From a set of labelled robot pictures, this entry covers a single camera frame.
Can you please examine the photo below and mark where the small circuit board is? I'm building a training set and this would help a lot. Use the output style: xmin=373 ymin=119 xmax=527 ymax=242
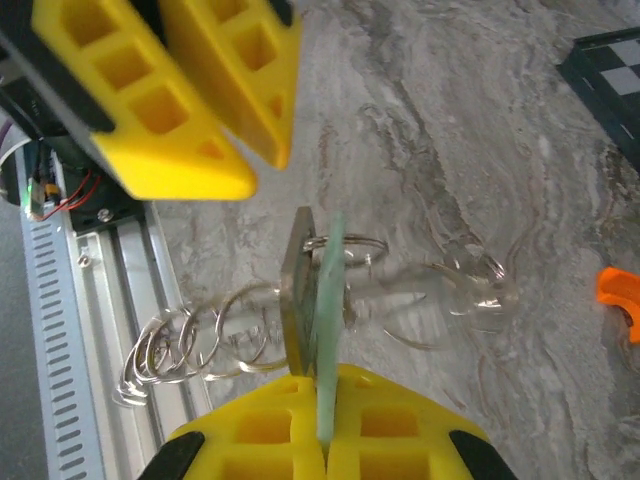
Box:
xmin=22 ymin=177 xmax=59 ymax=224

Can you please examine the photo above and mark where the grey slotted cable duct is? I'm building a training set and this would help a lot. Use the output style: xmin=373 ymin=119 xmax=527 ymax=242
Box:
xmin=19 ymin=207 xmax=109 ymax=480

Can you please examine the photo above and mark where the clear keyring with metal rings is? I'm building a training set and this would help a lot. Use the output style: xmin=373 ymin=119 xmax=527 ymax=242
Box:
xmin=113 ymin=232 xmax=516 ymax=404

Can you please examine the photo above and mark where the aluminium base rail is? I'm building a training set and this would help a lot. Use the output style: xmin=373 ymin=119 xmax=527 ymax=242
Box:
xmin=74 ymin=207 xmax=216 ymax=480

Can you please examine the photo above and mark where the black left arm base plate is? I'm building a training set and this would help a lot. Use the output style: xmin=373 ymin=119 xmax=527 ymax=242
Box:
xmin=64 ymin=169 xmax=154 ymax=234

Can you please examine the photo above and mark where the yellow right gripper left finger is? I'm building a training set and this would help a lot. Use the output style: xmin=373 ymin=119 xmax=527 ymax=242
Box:
xmin=137 ymin=375 xmax=329 ymax=480

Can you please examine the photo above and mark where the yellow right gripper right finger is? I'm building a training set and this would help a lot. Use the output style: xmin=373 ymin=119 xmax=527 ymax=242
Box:
xmin=325 ymin=363 xmax=519 ymax=480

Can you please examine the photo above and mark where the black white checkerboard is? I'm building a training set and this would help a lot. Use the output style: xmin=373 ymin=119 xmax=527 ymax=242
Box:
xmin=556 ymin=27 xmax=640 ymax=172

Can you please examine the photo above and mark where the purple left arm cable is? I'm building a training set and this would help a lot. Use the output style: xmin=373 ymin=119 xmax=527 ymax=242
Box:
xmin=0 ymin=117 xmax=29 ymax=151

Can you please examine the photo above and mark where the brown key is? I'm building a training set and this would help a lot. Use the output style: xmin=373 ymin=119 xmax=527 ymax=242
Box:
xmin=278 ymin=206 xmax=320 ymax=377

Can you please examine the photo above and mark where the grey metal sheet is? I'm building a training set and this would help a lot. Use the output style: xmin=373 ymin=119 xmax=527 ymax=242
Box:
xmin=0 ymin=199 xmax=46 ymax=480

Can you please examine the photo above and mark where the orange arch piece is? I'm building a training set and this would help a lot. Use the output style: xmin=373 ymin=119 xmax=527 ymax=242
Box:
xmin=594 ymin=266 xmax=640 ymax=345

